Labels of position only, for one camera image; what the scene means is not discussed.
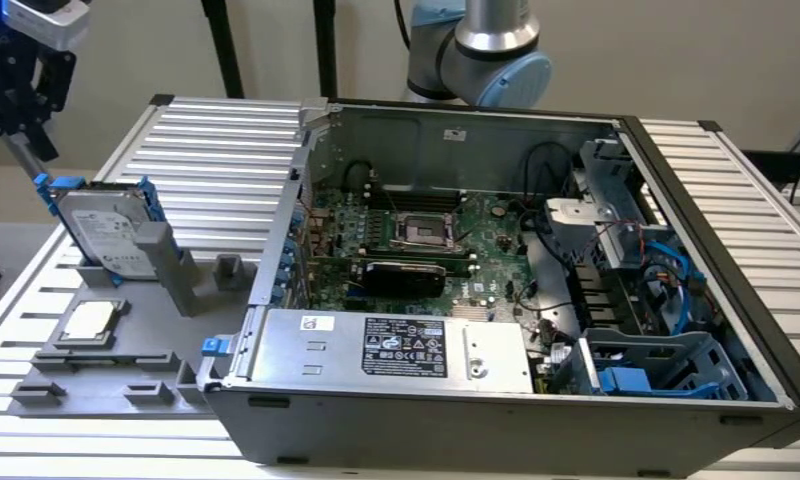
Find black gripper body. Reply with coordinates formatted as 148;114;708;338
0;22;48;137

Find blue-grey plastic disk bay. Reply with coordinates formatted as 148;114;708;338
574;326;753;402

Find black stand pole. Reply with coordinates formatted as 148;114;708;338
311;0;349;100
198;0;246;99

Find silver CPU chip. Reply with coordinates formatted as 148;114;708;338
60;300;130;347

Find grey parts rack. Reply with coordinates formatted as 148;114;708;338
8;222;262;419

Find black RAM slot bank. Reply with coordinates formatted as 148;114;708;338
350;248;475;262
370;189;462;210

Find CPU socket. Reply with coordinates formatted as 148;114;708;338
385;211;466;252

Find black graphics card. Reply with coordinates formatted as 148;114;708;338
350;258;450;300

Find silver power supply unit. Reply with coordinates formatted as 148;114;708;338
234;308;534;395

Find green motherboard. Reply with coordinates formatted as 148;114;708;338
297;188;565;322

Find metal drive cage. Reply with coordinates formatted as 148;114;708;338
541;138;676;272

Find open grey PC case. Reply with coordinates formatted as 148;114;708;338
197;96;800;466

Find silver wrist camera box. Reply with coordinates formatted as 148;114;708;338
2;0;91;52

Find silver hard disk blue bracket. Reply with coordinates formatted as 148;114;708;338
31;173;169;282

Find short black looped wire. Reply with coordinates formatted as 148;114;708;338
343;159;375;195

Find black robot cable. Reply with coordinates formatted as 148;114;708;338
391;0;415;52

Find long black looped wire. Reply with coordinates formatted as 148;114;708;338
521;141;579;202

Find red wire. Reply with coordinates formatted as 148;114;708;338
594;218;649;257

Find blue data wire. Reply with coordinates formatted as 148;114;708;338
641;238;716;337

